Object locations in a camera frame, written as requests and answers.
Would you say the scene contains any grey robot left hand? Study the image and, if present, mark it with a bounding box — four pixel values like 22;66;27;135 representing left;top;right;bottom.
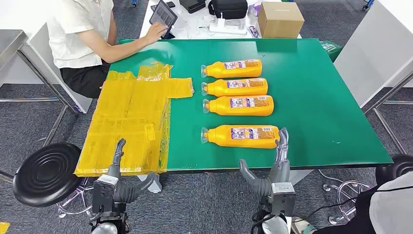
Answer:
106;138;156;204

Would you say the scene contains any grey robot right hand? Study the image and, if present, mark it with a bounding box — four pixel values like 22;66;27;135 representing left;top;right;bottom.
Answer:
239;127;291;198

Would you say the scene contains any seated person's right hand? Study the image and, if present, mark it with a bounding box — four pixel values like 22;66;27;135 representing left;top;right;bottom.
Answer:
143;21;169;45

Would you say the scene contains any orange detergent bottle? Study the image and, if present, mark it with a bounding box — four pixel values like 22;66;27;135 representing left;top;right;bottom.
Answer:
202;95;275;117
200;124;281;150
200;59;263;79
201;78;269;98

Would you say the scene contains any white table leg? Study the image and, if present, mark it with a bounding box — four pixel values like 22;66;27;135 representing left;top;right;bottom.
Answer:
137;174;162;194
288;170;312;186

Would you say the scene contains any dark tablet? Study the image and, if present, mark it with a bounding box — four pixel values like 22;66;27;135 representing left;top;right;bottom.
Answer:
149;0;178;36

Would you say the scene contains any chrome stool base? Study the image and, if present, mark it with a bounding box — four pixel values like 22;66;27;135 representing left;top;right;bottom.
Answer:
322;180;373;226
56;176;97;218

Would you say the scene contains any black open tray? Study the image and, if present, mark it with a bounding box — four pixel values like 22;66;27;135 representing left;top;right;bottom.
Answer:
179;0;207;14

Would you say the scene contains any pale green sneaker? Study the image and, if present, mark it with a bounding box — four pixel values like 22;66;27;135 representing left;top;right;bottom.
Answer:
290;217;319;234

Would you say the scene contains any white power strip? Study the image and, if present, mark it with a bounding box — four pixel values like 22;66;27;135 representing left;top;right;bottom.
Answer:
209;13;247;36

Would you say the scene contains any black ridged round stool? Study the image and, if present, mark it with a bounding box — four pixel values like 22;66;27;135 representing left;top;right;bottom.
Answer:
12;142;85;208

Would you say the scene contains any black carry case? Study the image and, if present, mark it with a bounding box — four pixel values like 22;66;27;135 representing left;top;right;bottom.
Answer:
208;0;248;20

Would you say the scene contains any seated person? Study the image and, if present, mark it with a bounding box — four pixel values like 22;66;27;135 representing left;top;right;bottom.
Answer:
46;0;169;99

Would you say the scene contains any yellow plastic-wrapped board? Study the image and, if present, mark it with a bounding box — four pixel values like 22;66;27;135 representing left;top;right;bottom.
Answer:
73;62;195;177

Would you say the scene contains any green table mat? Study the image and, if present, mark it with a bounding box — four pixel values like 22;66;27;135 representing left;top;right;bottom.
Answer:
109;38;394;172

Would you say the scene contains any standing person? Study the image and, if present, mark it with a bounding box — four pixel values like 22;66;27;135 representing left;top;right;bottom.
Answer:
290;171;413;234

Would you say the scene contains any brown cardboard box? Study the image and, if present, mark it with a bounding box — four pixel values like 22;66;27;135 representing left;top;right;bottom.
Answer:
257;1;305;39

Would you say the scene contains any green bag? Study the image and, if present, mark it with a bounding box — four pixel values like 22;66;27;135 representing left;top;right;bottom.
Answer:
320;40;343;62

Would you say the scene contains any steel table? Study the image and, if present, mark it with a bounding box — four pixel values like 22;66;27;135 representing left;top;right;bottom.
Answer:
0;29;80;183

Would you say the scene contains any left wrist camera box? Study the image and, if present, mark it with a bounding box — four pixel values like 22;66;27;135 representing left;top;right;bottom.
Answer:
93;175;119;214

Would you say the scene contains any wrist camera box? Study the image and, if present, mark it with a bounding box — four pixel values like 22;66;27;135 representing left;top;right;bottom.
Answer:
271;182;297;216
93;175;119;214

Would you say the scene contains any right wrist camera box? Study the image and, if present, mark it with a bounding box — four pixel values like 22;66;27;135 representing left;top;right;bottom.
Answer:
271;182;297;216

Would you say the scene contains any metal table frame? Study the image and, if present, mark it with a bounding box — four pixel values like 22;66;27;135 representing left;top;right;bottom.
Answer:
364;71;413;156

